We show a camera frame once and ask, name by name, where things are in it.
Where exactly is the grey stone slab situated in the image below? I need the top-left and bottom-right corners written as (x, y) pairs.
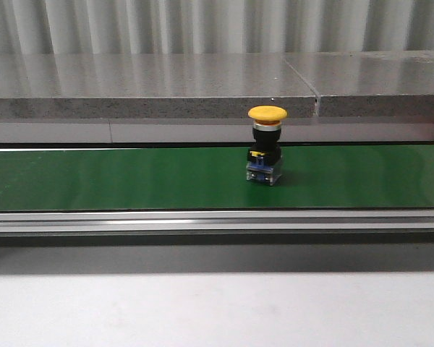
top-left (0, 53), bottom-right (315, 119)
top-left (284, 51), bottom-right (434, 121)

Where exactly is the grey stone slab left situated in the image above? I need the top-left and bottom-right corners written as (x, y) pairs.
top-left (0, 53), bottom-right (315, 119)

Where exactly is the grey stone slab right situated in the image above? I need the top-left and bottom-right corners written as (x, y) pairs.
top-left (284, 51), bottom-right (434, 121)

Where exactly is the white pleated curtain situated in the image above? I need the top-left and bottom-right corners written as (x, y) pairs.
top-left (0, 1), bottom-right (434, 54)

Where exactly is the aluminium conveyor frame rail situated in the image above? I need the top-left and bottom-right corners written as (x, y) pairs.
top-left (0, 209), bottom-right (434, 237)

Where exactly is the yellow push button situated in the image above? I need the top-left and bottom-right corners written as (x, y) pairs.
top-left (246, 106), bottom-right (288, 186)

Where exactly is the green conveyor belt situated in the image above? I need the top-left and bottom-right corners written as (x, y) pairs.
top-left (0, 145), bottom-right (434, 212)

